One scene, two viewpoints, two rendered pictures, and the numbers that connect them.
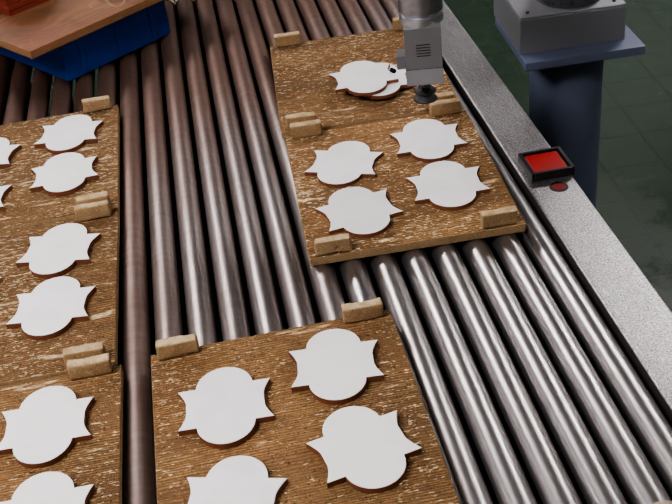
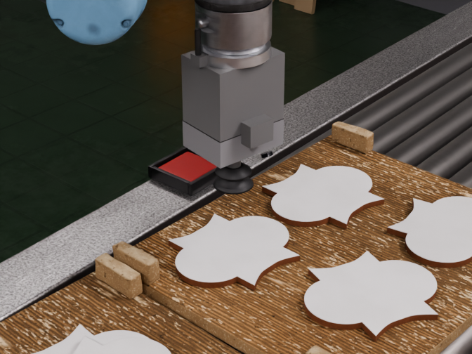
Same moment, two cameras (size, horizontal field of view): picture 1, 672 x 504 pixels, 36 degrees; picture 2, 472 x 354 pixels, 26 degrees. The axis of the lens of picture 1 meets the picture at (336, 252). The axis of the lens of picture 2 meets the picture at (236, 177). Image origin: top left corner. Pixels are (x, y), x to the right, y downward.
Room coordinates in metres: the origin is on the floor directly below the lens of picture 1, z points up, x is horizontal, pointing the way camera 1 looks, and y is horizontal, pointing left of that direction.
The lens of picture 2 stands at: (2.29, 0.48, 1.58)
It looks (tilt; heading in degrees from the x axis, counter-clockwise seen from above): 30 degrees down; 226
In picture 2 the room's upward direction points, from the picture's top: straight up
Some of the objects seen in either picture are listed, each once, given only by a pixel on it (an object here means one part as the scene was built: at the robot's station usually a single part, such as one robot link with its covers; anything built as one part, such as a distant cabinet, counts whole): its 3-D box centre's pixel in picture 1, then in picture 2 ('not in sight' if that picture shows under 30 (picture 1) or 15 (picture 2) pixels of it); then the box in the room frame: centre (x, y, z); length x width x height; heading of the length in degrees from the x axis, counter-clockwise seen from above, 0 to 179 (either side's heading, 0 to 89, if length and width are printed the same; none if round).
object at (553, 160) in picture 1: (545, 164); (189, 170); (1.52, -0.38, 0.92); 0.06 x 0.06 x 0.01; 6
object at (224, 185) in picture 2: (425, 91); (233, 173); (1.63, -0.19, 1.04); 0.04 x 0.04 x 0.02
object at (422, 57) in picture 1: (415, 43); (238, 99); (1.64, -0.18, 1.13); 0.10 x 0.09 x 0.16; 85
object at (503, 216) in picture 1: (499, 217); (352, 136); (1.34, -0.26, 0.95); 0.06 x 0.02 x 0.03; 94
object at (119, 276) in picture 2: (439, 100); (118, 275); (1.76, -0.23, 0.95); 0.06 x 0.02 x 0.03; 92
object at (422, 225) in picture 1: (395, 179); (343, 249); (1.53, -0.12, 0.93); 0.41 x 0.35 x 0.02; 4
